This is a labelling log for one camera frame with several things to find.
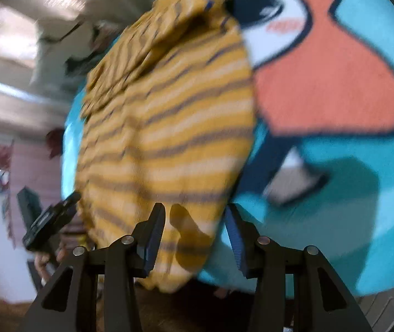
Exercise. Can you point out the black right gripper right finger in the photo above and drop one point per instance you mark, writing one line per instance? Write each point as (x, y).
(322, 302)

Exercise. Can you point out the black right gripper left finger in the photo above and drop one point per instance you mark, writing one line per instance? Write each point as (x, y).
(67, 302)

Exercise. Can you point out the yellow striped sweater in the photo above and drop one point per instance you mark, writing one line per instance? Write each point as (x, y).
(168, 118)

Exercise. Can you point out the left hand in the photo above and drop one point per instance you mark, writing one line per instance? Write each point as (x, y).
(44, 261)

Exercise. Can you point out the dark red cloth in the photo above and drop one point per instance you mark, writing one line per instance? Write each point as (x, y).
(54, 142)

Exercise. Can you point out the cream pillow with black print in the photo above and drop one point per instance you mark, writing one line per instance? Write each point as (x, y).
(66, 51)

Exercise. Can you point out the beige curtain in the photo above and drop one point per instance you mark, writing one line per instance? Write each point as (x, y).
(28, 102)

